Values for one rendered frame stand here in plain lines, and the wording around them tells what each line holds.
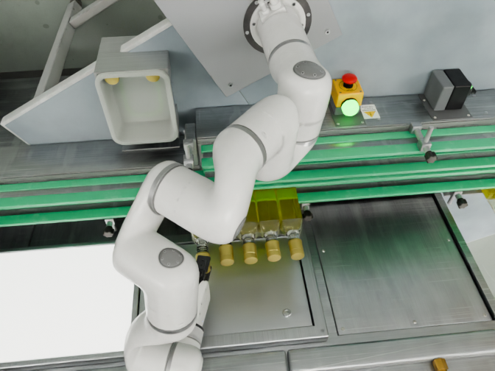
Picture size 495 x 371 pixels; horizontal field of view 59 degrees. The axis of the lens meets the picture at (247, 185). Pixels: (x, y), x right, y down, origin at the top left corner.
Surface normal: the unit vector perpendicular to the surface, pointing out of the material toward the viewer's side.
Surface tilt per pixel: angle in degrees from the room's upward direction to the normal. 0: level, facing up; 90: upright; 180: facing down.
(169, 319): 10
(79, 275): 90
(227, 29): 2
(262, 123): 80
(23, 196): 90
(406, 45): 0
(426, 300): 90
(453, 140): 90
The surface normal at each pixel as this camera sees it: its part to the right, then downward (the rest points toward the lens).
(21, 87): 0.00, -0.65
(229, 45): 0.14, 0.74
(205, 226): -0.48, 0.29
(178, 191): -0.28, -0.30
